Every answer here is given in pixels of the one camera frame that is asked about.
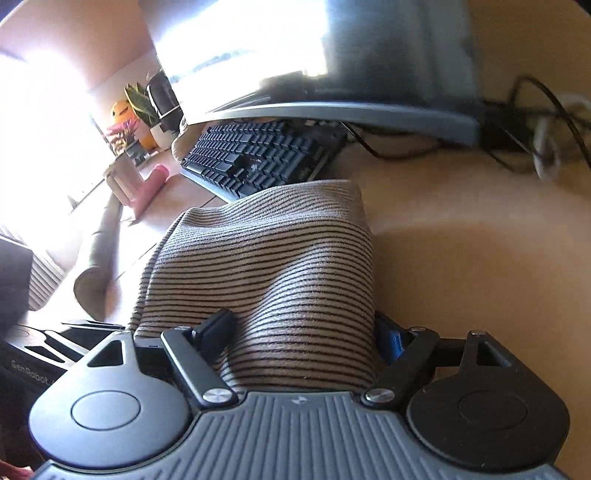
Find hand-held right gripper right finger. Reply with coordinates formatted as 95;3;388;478
374;313;530;409

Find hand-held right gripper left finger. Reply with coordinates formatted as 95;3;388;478
85;308;237;410

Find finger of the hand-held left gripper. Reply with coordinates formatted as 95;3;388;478
42;318;126;366

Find striped shirt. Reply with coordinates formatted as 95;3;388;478
128;179;380;393

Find person's left forearm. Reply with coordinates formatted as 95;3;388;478
0;459;35;480

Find beige cushion roll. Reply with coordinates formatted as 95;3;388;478
74;196;124;320

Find pink bottle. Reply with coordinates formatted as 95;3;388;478
131;164;169;214

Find black keyboard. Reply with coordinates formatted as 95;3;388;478
179;119;348;202

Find pink flowers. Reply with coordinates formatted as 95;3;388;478
105;117;141;148

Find orange round object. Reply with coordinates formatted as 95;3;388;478
110;99;155;149

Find green potted plant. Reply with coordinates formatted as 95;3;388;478
124;83;178;147

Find black speaker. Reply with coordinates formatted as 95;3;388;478
146;71;182;132

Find grey-edged computer monitor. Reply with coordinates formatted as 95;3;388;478
139;0;486;145

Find black cables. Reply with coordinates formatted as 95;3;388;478
342;75;591;174

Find white cable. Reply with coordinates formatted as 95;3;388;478
532;91;591;182

